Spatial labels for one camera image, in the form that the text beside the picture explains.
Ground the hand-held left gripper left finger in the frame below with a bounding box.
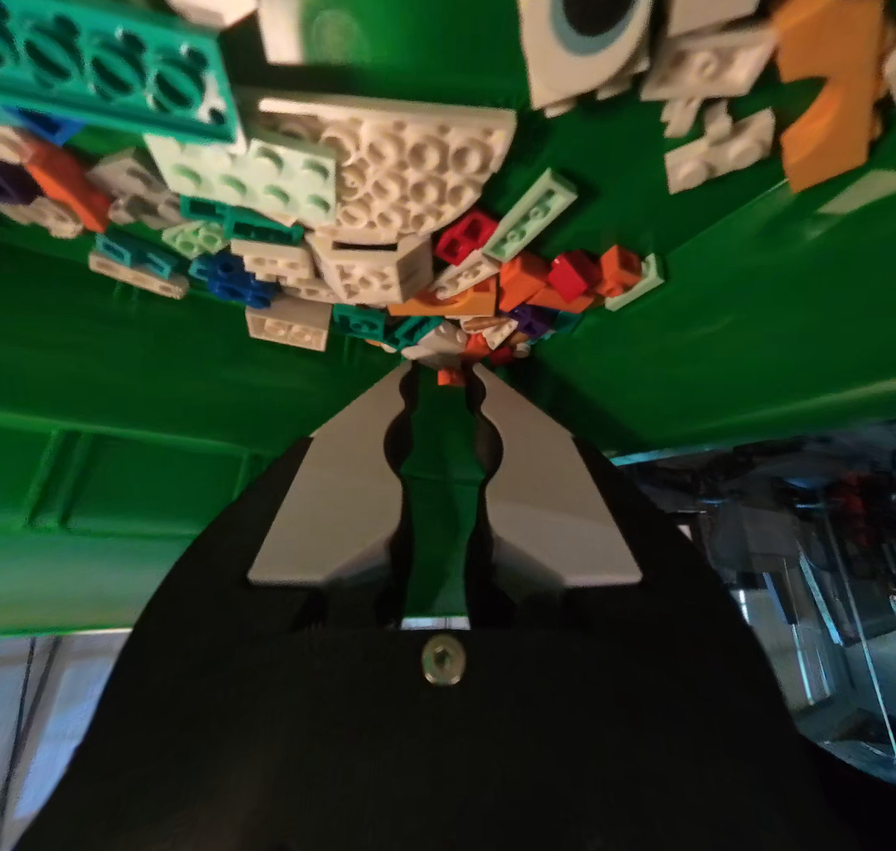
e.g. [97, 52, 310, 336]
[248, 361, 415, 586]

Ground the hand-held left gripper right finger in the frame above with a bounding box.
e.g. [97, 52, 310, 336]
[472, 363, 641, 586]

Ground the green plastic bin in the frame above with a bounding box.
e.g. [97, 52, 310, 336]
[0, 0, 896, 638]

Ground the pile of toy bricks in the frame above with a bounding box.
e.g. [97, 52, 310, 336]
[0, 0, 896, 386]

